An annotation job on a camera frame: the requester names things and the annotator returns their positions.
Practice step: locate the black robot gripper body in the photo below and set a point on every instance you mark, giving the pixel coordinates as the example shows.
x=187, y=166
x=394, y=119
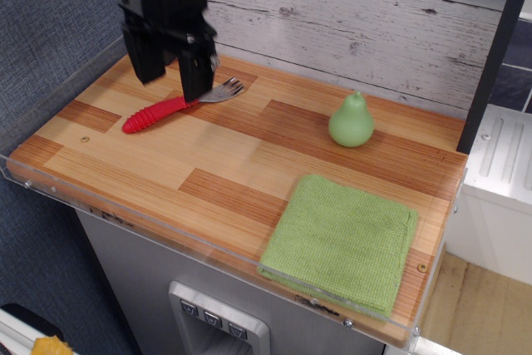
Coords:
x=176, y=25

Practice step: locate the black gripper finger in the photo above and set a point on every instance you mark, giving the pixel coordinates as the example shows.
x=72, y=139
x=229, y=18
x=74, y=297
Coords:
x=197, y=72
x=146, y=54

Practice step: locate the red handled metal fork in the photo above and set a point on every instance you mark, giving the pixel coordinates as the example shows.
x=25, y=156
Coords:
x=148, y=116

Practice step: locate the green toy pear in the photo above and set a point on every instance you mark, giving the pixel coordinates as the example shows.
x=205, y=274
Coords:
x=352, y=124

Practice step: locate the grey toy fridge cabinet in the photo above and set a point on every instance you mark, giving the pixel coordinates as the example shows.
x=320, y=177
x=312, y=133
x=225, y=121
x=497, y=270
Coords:
x=141, y=270

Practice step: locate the green folded cloth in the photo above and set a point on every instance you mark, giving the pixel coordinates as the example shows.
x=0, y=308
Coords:
x=341, y=244

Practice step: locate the silver dispenser panel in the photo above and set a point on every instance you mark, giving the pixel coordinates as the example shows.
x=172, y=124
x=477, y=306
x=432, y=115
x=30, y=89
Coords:
x=214, y=321

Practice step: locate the white and black left object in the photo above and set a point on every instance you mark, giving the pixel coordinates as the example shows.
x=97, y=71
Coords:
x=21, y=328

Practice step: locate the yellow object at corner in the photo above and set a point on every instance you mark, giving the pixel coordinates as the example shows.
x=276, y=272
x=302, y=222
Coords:
x=50, y=346

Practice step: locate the white toy sink unit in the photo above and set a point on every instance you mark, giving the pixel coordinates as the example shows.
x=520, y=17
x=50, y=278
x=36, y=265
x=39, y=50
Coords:
x=490, y=225

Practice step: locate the clear acrylic table guard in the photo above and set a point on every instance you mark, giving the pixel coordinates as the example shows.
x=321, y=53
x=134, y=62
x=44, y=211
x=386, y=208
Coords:
x=213, y=181

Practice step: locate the dark right frame post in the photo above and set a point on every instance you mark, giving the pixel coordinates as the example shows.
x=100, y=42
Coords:
x=501, y=41

